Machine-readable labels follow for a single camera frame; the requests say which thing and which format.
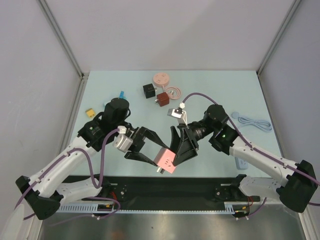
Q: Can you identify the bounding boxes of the pink cube adapter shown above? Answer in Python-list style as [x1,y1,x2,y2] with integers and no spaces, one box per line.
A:
[153,147,176,174]

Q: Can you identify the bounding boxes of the dark red cube adapter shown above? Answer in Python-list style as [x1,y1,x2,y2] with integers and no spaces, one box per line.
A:
[155,92,170,107]

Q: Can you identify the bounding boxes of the blue plug adapter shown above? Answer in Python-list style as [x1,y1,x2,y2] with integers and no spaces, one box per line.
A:
[119,91,126,99]

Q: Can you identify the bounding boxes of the yellow plug adapter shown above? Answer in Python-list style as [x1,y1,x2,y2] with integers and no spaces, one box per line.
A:
[85,108,96,118]

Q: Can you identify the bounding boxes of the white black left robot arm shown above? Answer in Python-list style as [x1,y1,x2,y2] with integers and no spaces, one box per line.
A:
[15,97,168,220]

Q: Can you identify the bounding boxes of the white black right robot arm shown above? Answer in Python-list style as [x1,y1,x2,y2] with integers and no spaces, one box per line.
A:
[167,103,319,213]

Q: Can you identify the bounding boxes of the black cube adapter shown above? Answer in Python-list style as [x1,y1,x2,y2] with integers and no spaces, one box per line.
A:
[142,83,156,99]

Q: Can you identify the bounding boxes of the pink round power strip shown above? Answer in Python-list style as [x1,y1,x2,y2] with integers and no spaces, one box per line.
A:
[152,72,170,88]

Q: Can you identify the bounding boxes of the light blue power strip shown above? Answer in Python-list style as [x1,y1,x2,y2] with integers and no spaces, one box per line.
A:
[234,157,249,170]

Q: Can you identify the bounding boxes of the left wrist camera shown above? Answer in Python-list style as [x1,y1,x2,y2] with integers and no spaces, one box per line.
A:
[112,125,133,153]

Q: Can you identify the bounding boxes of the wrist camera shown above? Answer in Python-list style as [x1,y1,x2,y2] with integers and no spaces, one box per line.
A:
[112,125,133,153]
[167,102,188,126]

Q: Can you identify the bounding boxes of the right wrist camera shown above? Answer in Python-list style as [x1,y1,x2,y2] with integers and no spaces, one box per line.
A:
[167,102,188,126]

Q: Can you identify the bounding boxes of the pink coiled cable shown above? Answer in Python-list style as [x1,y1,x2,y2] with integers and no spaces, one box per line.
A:
[162,86,183,101]

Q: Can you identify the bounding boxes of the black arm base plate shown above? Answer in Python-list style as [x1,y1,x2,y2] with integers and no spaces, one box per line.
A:
[59,174,262,211]

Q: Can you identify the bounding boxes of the slotted cable duct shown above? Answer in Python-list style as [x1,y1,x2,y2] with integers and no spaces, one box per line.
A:
[57,203,240,215]

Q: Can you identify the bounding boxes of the light blue power cable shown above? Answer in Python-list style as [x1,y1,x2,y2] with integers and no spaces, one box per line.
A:
[231,111,273,132]

